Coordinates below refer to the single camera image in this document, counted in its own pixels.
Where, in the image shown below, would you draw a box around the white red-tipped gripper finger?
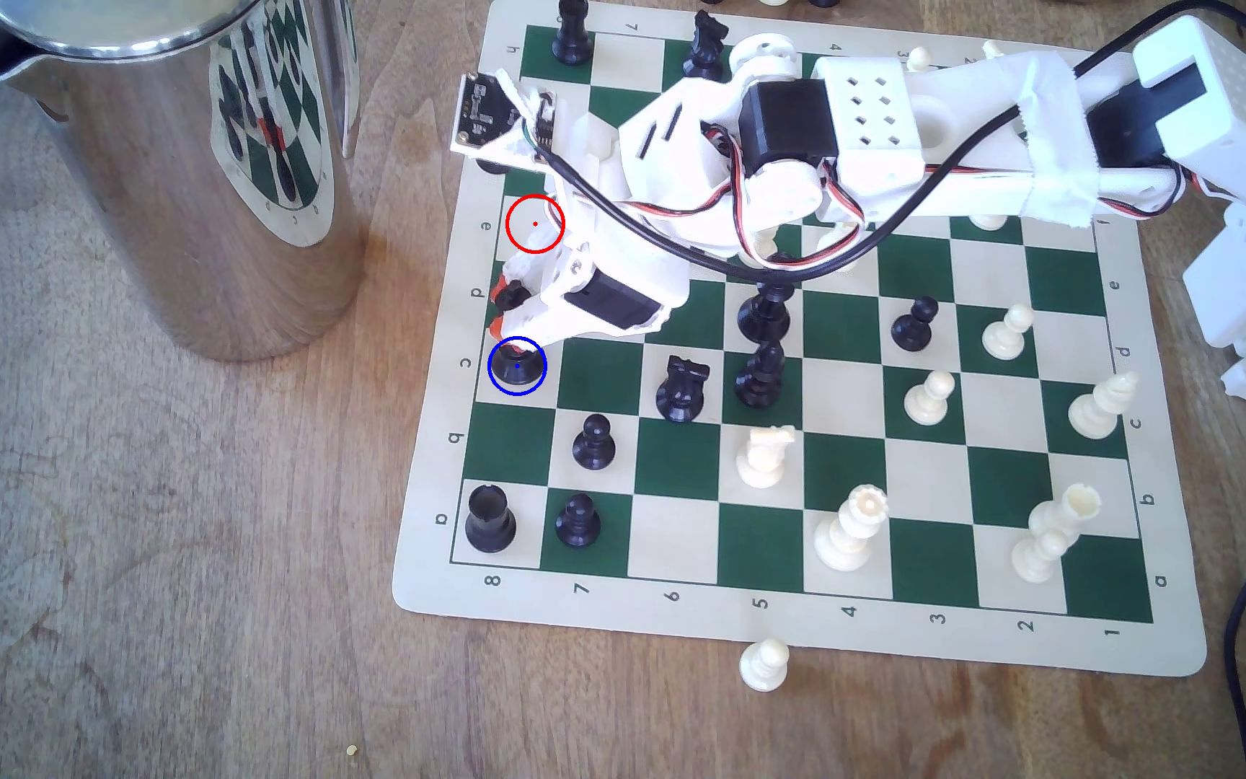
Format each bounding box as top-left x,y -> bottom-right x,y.
489,303 -> 581,341
489,247 -> 590,302

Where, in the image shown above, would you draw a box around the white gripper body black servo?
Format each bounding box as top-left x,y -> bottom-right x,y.
563,184 -> 738,339

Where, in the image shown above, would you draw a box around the black chess king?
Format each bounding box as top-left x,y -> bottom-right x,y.
492,279 -> 549,394

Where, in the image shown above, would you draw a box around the black chess knight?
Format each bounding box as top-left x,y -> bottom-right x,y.
684,9 -> 733,84
655,355 -> 712,424

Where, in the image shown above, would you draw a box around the black chess pawn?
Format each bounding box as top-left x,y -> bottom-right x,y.
572,414 -> 617,471
554,493 -> 601,549
890,295 -> 940,353

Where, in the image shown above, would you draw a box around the black chess queen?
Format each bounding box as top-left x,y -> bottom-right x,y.
736,279 -> 803,346

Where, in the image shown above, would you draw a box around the black chess bishop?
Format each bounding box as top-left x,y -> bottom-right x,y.
734,340 -> 787,410
552,0 -> 595,66

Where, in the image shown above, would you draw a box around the green white chess mat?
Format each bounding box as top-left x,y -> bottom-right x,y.
392,0 -> 1209,679

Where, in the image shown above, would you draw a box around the black chess rook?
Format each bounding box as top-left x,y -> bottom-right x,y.
465,483 -> 518,555

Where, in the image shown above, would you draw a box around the white chess queen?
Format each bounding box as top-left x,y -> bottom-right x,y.
813,483 -> 891,573

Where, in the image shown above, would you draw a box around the white chess bishop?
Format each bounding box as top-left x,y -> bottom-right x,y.
1067,371 -> 1141,441

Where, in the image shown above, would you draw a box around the stainless steel pitcher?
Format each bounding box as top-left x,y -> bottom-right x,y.
0,0 -> 370,364

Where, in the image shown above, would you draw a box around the white tape wrap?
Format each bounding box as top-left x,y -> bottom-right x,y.
1015,48 -> 1107,229

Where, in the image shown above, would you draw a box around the red white servo wires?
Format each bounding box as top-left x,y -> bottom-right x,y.
580,113 -> 1192,270

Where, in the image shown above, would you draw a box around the small camera circuit board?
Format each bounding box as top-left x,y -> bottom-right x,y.
455,71 -> 557,154

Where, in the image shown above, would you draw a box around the black cable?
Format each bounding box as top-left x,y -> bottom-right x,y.
520,0 -> 1246,779

